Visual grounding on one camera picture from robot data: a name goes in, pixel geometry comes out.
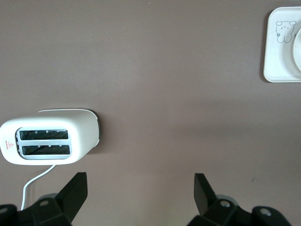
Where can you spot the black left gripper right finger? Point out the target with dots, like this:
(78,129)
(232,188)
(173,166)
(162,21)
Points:
(205,200)

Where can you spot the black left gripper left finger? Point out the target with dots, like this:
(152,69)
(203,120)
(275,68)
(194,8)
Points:
(68,202)

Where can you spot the white round plate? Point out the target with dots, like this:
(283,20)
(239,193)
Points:
(297,51)

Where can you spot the white two-slot toaster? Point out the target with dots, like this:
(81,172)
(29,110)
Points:
(82,131)

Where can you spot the white tray with bear print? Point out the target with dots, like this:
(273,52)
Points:
(274,63)

